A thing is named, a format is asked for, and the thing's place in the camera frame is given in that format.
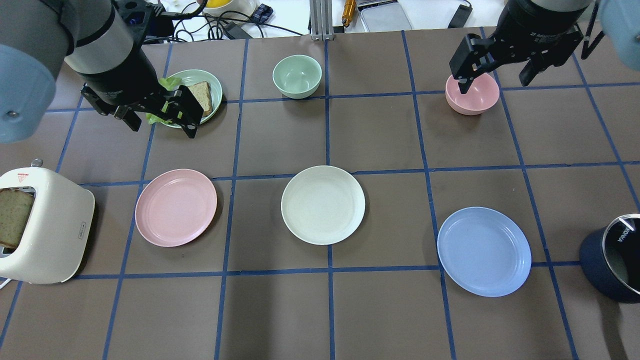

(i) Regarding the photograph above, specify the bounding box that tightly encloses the blue plate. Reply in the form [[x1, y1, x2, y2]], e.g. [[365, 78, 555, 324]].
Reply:
[[436, 206, 532, 297]]

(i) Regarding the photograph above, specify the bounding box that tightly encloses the pink bowl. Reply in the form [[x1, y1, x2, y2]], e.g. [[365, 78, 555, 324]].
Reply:
[[445, 73, 500, 116]]

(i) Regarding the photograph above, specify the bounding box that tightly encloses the bread slice on plate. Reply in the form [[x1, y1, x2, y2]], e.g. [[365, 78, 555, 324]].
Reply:
[[187, 80, 213, 117]]

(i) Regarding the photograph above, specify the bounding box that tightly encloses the green bowl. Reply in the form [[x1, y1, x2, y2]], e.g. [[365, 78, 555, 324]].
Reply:
[[272, 54, 323, 100]]

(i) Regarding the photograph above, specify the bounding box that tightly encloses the pink plate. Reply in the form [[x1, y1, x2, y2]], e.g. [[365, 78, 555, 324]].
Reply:
[[134, 168, 218, 248]]

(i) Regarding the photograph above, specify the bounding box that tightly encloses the green plate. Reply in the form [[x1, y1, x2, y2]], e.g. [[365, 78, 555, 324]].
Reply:
[[167, 69, 223, 125]]

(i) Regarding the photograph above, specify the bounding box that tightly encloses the yellow toy fruit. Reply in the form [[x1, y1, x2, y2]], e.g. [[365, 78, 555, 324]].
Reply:
[[205, 0, 233, 9]]

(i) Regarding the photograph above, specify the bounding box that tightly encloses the green lettuce leaf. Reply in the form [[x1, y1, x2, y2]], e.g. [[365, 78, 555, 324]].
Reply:
[[146, 76, 183, 127]]

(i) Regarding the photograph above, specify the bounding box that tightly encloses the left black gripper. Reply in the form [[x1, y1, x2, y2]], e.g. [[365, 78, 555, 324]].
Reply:
[[80, 50, 204, 139]]

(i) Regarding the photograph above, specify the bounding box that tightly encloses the aluminium frame post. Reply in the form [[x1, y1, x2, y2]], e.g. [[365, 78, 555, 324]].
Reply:
[[309, 0, 334, 41]]

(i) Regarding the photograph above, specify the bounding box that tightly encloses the dark blue pot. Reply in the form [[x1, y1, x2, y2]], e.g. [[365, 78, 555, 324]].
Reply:
[[579, 213, 640, 304]]

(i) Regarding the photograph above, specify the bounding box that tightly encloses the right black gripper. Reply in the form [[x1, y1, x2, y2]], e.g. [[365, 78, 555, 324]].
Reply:
[[449, 0, 585, 95]]

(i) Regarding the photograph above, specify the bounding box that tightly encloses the white toaster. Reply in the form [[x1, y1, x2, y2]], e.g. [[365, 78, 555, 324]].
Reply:
[[0, 167, 96, 284]]

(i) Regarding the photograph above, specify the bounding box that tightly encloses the bread slice in toaster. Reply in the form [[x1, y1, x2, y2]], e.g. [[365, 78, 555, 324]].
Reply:
[[0, 188, 35, 249]]

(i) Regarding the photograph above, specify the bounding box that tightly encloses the cream white plate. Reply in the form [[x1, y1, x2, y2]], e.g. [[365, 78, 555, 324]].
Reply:
[[280, 165, 366, 246]]

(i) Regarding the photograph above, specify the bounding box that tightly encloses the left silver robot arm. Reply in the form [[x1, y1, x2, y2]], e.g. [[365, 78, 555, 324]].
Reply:
[[0, 0, 204, 144]]

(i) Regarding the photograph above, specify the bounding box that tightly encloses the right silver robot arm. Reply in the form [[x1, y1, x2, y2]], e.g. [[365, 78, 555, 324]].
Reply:
[[449, 0, 640, 94]]

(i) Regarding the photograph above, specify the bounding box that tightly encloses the cream bowl with toys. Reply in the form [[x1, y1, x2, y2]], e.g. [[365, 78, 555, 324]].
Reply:
[[202, 0, 258, 20]]

